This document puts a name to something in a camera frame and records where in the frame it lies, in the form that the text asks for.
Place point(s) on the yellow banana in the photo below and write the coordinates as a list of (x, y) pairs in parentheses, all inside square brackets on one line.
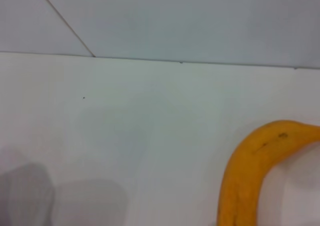
[(245, 173)]

